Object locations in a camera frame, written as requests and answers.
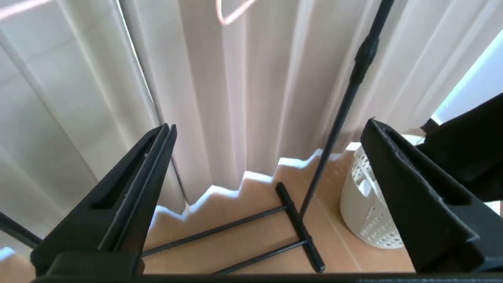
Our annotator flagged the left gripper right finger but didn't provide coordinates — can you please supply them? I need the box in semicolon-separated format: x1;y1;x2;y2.
360;119;503;274

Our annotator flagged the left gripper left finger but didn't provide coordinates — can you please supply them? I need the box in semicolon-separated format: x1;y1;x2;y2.
30;123;178;276

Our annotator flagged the white laundry basket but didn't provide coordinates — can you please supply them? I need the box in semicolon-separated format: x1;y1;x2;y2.
340;133;425;249

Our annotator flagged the black clothes rack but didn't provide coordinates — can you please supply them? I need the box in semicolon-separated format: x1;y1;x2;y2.
0;0;396;275

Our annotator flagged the beige curtain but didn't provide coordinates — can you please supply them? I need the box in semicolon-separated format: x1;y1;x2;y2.
0;0;503;252

